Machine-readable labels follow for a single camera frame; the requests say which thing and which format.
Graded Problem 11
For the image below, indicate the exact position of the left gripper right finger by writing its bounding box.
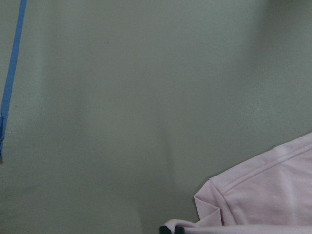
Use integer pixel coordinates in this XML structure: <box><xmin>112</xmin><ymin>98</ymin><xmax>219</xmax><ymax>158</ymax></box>
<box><xmin>174</xmin><ymin>226</ymin><xmax>185</xmax><ymax>234</ymax></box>

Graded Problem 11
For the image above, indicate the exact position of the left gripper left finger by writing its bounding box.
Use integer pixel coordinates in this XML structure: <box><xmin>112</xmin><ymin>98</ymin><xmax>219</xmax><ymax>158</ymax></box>
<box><xmin>159</xmin><ymin>226</ymin><xmax>171</xmax><ymax>234</ymax></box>

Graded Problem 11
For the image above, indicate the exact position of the pink Snoopy t-shirt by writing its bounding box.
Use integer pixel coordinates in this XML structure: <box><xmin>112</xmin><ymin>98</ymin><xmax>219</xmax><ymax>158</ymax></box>
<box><xmin>163</xmin><ymin>134</ymin><xmax>312</xmax><ymax>234</ymax></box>

